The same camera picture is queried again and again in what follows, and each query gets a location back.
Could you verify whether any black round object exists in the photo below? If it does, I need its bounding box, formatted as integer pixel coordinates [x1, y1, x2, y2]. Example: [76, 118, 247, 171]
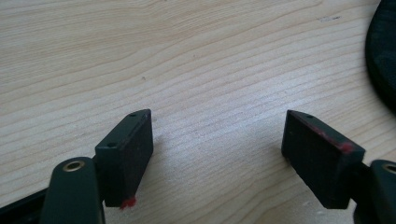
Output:
[364, 0, 396, 114]

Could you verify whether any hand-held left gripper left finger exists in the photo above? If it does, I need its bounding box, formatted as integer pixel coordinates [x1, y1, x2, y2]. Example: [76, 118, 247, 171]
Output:
[94, 108, 154, 210]

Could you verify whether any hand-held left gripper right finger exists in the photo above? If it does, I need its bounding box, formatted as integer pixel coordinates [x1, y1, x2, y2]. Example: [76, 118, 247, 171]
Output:
[280, 109, 366, 210]

